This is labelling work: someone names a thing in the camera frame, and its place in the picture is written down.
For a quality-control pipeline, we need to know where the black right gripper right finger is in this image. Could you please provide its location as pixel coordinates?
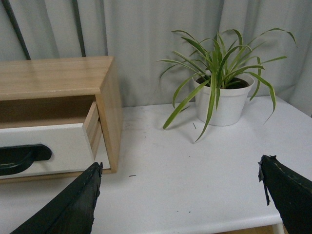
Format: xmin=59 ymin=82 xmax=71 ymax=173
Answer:
xmin=258 ymin=155 xmax=312 ymax=234

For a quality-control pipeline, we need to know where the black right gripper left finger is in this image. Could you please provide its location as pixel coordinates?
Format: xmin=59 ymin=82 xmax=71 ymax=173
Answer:
xmin=12 ymin=162 xmax=103 ymax=234

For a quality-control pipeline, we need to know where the white drawer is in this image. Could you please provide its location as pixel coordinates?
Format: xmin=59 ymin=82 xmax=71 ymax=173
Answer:
xmin=95 ymin=122 xmax=110 ymax=169
xmin=0 ymin=99 xmax=100 ymax=179

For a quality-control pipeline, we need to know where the wooden drawer cabinet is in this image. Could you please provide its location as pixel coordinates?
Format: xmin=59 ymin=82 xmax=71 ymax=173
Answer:
xmin=0 ymin=56 xmax=123 ymax=183

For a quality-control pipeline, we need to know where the green spider plant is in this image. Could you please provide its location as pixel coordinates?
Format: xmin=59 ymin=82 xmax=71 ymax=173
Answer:
xmin=157 ymin=27 xmax=298 ymax=143

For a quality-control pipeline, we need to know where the grey curtain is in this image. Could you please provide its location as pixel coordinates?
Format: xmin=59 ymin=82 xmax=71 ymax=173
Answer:
xmin=0 ymin=0 xmax=312 ymax=115

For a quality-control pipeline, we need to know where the black upper drawer handle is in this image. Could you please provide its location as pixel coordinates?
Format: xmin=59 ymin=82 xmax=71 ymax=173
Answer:
xmin=0 ymin=144 xmax=52 ymax=176

